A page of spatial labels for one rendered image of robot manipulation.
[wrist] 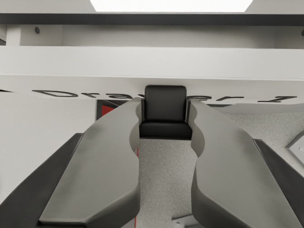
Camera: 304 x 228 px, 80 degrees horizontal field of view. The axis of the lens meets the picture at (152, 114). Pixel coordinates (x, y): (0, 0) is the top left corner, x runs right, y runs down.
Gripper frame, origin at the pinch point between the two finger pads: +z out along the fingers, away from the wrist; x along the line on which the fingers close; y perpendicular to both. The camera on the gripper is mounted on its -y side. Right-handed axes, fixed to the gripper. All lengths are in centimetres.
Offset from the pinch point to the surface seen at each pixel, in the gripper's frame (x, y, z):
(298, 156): 72, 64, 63
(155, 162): -2, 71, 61
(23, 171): -20.5, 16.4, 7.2
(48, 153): -16.9, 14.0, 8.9
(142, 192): -9, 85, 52
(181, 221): 13, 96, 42
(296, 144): 72, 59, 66
